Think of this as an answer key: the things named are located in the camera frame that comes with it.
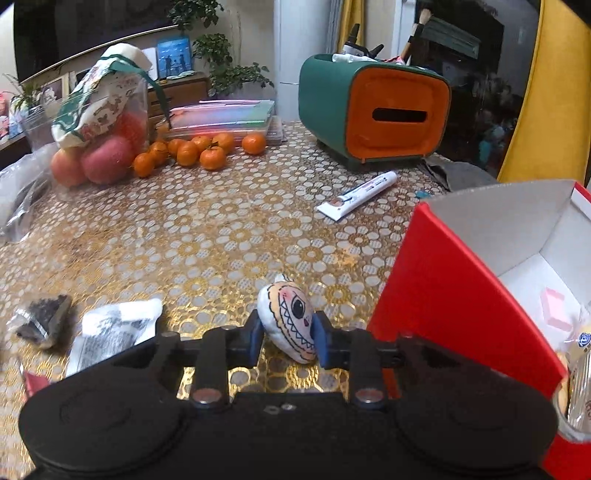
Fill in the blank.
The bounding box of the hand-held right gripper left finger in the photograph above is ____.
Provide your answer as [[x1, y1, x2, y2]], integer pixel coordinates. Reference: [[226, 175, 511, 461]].
[[111, 309, 266, 411]]

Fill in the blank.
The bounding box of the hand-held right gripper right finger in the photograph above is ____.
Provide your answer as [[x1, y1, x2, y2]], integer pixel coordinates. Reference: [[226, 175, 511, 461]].
[[313, 310, 468, 411]]

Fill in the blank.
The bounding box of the white shark plush toy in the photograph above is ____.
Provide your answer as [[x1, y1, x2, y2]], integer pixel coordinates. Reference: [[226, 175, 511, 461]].
[[256, 273, 319, 365]]

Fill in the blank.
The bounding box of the red cardboard box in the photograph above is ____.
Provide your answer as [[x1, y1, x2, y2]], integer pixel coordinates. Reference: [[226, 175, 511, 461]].
[[367, 179, 591, 480]]

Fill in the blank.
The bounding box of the bag of black seeds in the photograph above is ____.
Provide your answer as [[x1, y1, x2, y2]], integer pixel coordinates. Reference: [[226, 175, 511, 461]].
[[9, 294, 74, 349]]

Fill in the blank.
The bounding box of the pink foil-edged packet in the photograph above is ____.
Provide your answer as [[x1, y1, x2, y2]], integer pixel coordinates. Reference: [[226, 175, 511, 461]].
[[21, 369, 49, 400]]

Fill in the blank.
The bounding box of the small pink box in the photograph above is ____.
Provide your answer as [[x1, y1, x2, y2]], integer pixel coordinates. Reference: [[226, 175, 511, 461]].
[[540, 286, 575, 330]]

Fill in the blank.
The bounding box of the gold floral desktop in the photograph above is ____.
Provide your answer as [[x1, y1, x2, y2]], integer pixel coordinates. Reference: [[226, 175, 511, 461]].
[[0, 121, 453, 407]]

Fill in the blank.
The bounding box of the clear printed plastic packet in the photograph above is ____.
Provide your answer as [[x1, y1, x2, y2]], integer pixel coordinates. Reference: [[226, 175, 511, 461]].
[[65, 298, 163, 377]]

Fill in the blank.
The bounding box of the white toothpaste tube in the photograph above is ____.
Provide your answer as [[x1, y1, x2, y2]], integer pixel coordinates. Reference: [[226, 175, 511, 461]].
[[315, 171, 399, 221]]

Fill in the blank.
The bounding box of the pile of tangerines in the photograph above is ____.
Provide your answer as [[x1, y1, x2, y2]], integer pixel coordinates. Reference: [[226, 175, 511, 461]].
[[133, 131, 269, 178]]

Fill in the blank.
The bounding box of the grey cloth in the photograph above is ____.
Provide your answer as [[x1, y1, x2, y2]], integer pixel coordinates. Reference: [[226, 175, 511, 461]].
[[422, 154, 497, 190]]

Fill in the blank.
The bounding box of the red apple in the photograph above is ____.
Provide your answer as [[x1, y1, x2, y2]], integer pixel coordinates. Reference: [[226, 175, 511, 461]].
[[81, 136, 137, 185], [50, 150, 88, 188]]

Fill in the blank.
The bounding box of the green orange desk organizer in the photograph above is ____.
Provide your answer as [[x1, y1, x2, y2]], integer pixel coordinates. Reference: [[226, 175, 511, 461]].
[[298, 53, 451, 174]]

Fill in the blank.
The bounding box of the clear plastic fruit bowl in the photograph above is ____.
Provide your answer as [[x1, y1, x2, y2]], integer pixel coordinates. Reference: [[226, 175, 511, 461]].
[[21, 85, 151, 188]]

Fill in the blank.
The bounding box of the clear plastic bag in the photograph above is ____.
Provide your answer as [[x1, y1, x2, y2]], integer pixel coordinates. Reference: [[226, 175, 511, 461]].
[[0, 154, 56, 243]]

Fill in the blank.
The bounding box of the tall green houseplant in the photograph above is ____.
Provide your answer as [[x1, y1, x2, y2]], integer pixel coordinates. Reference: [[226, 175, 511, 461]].
[[168, 0, 275, 95]]

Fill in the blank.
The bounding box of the blue picture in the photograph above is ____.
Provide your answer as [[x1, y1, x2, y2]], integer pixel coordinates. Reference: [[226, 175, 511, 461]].
[[156, 37, 192, 79]]

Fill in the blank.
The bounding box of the glass balcony door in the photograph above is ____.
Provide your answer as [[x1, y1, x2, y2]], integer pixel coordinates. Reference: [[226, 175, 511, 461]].
[[416, 0, 541, 176]]

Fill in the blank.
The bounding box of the black-capped bottle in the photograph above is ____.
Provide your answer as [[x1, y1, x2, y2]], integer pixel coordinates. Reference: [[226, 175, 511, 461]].
[[344, 23, 368, 56]]

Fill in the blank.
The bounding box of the grey curtain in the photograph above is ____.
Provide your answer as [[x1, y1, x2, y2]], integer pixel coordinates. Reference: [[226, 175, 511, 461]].
[[325, 0, 345, 51]]

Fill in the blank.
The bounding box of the yellow curtain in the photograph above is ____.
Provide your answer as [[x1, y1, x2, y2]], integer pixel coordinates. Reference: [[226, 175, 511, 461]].
[[337, 0, 365, 51]]

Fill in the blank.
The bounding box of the makeup brush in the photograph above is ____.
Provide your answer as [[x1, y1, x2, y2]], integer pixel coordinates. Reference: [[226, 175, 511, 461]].
[[402, 9, 432, 65]]

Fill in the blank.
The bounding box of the small potted plant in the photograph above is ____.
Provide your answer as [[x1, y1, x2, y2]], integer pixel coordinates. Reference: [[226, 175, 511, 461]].
[[2, 74, 44, 116]]

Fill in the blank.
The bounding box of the flat screen television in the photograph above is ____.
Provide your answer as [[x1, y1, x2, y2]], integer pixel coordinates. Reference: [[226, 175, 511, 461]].
[[14, 0, 241, 79]]

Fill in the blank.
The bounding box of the printed cloth drawstring bag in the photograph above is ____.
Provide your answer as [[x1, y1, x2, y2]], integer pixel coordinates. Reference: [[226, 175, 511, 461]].
[[51, 44, 171, 148]]

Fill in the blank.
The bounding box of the wooden photo frame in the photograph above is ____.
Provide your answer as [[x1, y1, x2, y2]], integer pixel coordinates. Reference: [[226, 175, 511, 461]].
[[39, 76, 65, 104]]

